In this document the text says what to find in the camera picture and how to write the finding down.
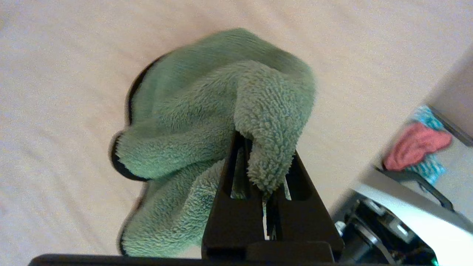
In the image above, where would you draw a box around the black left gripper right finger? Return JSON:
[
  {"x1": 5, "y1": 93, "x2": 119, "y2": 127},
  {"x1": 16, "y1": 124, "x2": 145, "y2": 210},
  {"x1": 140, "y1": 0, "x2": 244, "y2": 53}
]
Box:
[{"x1": 266, "y1": 153, "x2": 345, "y2": 246}]

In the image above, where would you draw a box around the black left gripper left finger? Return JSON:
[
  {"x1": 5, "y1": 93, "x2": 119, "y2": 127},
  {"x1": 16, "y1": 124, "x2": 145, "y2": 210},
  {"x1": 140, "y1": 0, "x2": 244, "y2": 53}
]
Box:
[{"x1": 202, "y1": 127, "x2": 266, "y2": 246}]

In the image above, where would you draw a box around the green microfibre cloth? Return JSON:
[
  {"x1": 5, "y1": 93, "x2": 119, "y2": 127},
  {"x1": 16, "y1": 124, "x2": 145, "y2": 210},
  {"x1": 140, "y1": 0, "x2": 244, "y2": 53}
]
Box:
[{"x1": 109, "y1": 28, "x2": 317, "y2": 258}]

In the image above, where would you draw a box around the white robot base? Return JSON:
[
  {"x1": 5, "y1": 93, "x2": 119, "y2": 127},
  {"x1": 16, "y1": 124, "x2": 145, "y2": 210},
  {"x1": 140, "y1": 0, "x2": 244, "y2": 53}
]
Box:
[{"x1": 331, "y1": 170, "x2": 473, "y2": 266}]

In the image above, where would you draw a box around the pink cloth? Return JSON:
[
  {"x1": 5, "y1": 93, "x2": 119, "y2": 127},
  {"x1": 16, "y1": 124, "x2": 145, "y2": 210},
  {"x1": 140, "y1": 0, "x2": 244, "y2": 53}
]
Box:
[{"x1": 382, "y1": 122, "x2": 453, "y2": 171}]

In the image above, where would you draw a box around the teal striped cloth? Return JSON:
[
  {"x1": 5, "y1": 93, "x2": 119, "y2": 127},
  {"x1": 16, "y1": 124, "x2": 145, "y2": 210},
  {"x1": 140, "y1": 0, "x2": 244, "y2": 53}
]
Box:
[{"x1": 406, "y1": 105, "x2": 448, "y2": 186}]

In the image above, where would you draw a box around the black metal handle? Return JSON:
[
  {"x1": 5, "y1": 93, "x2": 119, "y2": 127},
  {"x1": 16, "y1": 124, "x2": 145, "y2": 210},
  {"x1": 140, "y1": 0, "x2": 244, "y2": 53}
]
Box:
[{"x1": 376, "y1": 166, "x2": 456, "y2": 212}]

